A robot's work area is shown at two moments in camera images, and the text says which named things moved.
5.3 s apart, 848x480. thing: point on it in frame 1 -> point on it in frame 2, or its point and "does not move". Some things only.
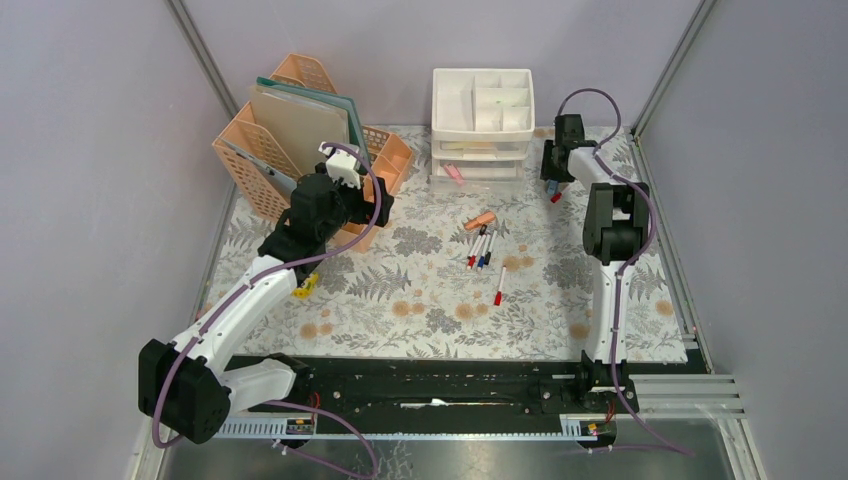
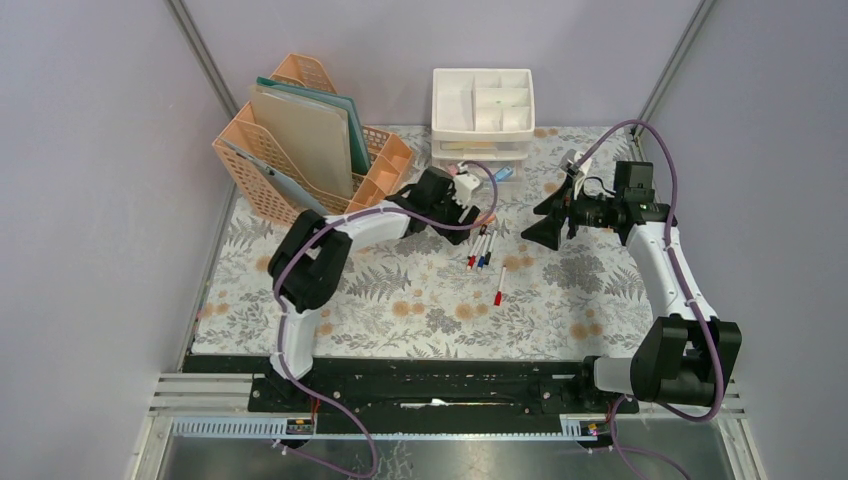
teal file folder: (330, 99) does not move
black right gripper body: (548, 170) -> (592, 212)
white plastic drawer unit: (482, 124) does not move
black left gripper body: (357, 210) -> (448, 212)
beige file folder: (299, 125) does not move
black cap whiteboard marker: (482, 231) does not move
